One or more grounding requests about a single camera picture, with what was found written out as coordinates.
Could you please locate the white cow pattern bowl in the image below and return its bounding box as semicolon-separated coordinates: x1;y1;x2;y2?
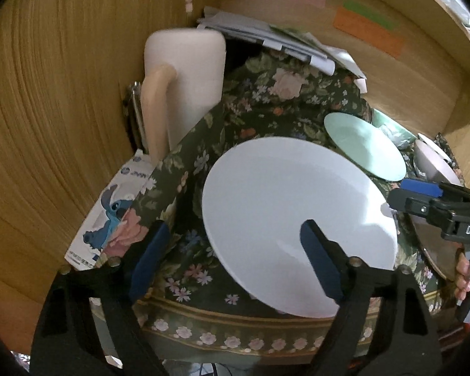
414;133;462;186

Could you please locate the pale green plate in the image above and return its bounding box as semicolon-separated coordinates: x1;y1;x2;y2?
324;112;407;182

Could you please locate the large white plate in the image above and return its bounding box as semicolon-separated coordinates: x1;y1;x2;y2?
201;137;397;318

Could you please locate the right hand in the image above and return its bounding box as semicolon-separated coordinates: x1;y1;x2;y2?
454;249;470;301

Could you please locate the shiny metal bowl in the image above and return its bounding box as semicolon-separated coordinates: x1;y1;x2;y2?
409;215;463;281

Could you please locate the Stitch cartoon white box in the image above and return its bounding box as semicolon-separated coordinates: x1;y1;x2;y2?
65;149;154;270

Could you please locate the orange sticky note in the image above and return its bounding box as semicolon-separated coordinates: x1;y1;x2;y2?
333;7;405;59

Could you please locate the stack of white papers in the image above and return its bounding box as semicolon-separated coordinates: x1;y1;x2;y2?
198;7;368;94

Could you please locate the green sticky note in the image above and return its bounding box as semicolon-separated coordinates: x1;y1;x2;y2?
343;0;398;31

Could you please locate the beige wooden towel holder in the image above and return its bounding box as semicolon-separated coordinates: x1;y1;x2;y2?
141;64;176;166

